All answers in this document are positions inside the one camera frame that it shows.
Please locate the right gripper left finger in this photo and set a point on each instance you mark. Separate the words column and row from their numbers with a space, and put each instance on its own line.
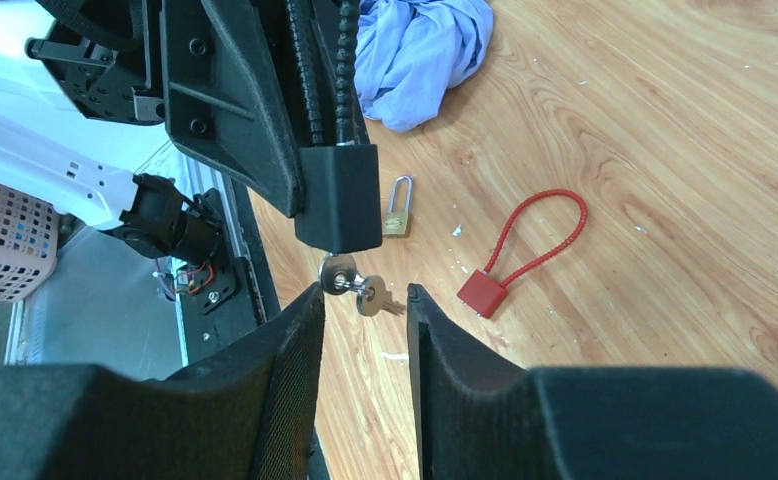
column 244, row 412

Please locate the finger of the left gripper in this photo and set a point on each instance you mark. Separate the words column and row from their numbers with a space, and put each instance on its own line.
column 336, row 27
column 232, row 93

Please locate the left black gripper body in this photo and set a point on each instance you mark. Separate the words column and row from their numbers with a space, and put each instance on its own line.
column 105, row 57

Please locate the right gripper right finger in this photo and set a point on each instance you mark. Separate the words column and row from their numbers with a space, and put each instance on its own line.
column 480, row 416

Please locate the red cable lock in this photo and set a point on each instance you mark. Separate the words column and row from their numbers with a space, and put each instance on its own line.
column 516, row 251

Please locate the black cable lock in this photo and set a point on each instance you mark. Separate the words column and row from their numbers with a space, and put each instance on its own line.
column 341, row 197

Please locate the brass padlock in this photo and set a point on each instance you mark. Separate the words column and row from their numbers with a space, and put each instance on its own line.
column 397, row 223

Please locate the lavender cloth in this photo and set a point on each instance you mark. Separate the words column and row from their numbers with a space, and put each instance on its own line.
column 410, row 53

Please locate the pink plastic basket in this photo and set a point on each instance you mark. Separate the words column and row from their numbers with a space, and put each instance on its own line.
column 29, row 235

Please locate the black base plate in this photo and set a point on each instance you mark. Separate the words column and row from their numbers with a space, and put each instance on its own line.
column 220, row 303

